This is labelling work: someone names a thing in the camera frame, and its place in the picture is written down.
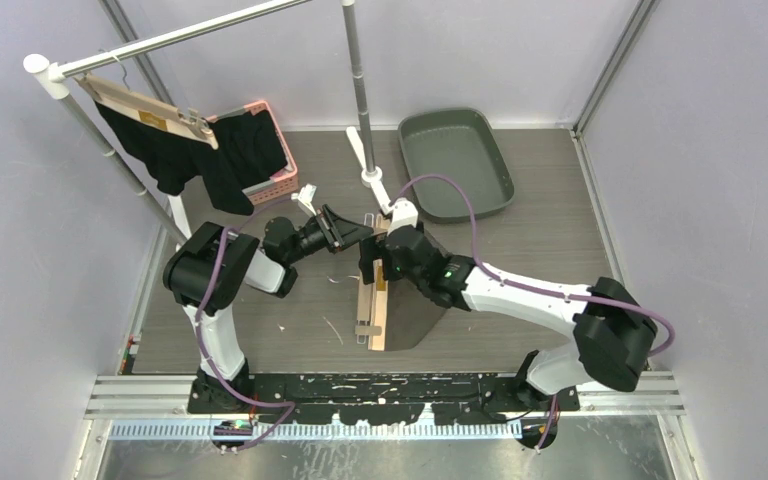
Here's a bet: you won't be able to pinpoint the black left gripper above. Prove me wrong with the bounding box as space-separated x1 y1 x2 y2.
286 205 374 266

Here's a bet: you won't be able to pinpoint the grey-brown underwear with beige waistband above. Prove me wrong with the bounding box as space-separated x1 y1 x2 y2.
374 227 446 352

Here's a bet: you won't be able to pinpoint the beige clip hanger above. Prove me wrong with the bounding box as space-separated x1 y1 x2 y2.
327 211 392 346
76 57 219 150

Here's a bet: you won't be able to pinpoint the black underwear with beige waistband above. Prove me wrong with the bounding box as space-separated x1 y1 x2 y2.
96 103 254 216

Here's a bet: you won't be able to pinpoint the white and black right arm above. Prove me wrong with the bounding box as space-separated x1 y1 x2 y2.
359 226 657 411

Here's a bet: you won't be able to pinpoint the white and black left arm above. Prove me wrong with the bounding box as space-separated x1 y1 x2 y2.
162 205 374 413

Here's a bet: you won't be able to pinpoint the pink perforated plastic basket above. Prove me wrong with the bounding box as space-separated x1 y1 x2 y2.
207 100 299 205

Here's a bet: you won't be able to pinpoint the grey-green plastic tub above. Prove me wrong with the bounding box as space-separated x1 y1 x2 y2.
397 107 515 218

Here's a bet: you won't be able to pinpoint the black clothes in basket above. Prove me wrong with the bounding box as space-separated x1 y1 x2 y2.
213 110 287 189

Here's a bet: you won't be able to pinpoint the white and metal clothes rack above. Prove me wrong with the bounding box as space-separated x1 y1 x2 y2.
23 1 404 245

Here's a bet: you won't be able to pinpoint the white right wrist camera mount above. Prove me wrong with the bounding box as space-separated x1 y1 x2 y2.
383 197 418 234

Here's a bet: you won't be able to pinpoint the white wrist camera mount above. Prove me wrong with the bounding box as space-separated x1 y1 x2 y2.
383 197 418 234
291 184 317 218

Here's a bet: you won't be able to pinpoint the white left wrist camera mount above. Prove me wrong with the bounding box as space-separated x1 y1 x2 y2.
291 184 317 218

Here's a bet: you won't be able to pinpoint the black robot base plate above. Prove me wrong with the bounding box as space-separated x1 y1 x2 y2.
187 373 549 426

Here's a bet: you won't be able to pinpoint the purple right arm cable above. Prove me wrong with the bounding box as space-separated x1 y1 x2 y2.
393 174 677 454

